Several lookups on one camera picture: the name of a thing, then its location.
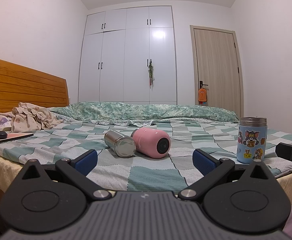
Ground blue cartoon sticker cup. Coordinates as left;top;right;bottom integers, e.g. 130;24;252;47
237;117;268;164

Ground pink thermos cup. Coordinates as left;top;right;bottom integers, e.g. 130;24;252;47
131;127;171;159

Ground small stainless steel cup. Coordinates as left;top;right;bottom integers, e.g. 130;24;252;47
104;130;136;158

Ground pink flat tablet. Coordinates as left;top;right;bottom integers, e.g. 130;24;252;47
0;133;34;143

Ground small black round object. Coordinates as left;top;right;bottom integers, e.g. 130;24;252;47
0;131;7;140

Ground crumpled beige patterned clothes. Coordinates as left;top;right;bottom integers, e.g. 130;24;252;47
0;102;61;133

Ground green floral quilt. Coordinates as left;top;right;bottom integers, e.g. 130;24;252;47
48;102;239;126

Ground orange hanging door ornament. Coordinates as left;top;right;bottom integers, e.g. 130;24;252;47
198;88;207;104

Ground wooden headboard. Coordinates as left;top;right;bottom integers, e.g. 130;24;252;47
0;60;69;113

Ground beige wooden door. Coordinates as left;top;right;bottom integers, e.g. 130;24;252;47
190;25;244;118

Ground green hanging wardrobe ornament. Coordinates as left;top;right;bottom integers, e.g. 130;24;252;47
148;59;154;87

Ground white wardrobe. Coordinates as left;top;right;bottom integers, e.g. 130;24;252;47
78;6;177;105

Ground black door handle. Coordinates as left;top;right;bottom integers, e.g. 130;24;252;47
199;80;208;88

